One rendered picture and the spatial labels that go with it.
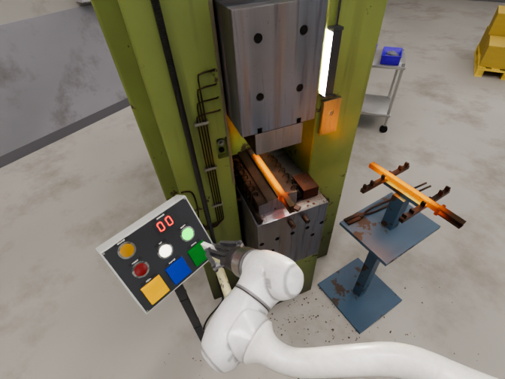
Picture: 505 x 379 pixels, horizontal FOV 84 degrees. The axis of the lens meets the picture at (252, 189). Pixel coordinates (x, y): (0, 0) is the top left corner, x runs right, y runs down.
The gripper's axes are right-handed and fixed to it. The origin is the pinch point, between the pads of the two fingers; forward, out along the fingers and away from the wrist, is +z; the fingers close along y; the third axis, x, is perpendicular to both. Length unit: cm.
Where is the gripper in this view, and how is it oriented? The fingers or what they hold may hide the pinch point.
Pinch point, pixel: (208, 247)
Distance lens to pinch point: 100.5
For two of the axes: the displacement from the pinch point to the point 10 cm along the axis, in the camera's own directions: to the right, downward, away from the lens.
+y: 6.8, -5.3, 5.0
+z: -6.0, -0.3, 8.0
